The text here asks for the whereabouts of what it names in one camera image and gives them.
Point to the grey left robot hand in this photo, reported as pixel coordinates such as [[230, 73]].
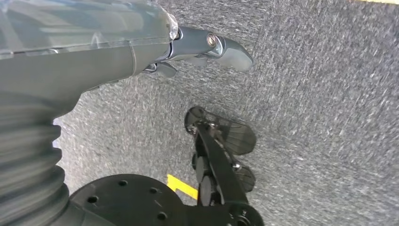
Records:
[[78, 46]]

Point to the black round robot plate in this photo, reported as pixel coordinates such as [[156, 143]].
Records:
[[134, 202]]

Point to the yellow floor tape square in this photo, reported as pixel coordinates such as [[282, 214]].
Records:
[[180, 186]]

